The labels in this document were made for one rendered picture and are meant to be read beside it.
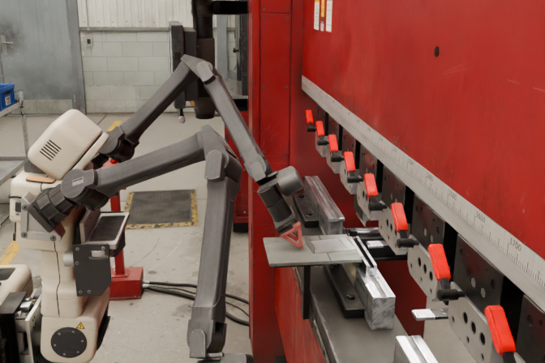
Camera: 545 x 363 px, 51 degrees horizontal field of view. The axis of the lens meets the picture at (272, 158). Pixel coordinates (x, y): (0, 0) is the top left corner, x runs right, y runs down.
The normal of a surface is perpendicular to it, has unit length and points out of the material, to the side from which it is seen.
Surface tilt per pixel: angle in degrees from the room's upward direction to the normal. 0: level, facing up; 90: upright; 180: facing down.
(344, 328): 0
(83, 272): 90
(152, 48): 90
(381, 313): 90
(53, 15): 90
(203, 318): 55
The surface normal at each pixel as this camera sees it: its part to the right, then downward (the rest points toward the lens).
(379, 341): 0.00, -0.96
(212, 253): -0.31, -0.35
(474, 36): -0.99, 0.03
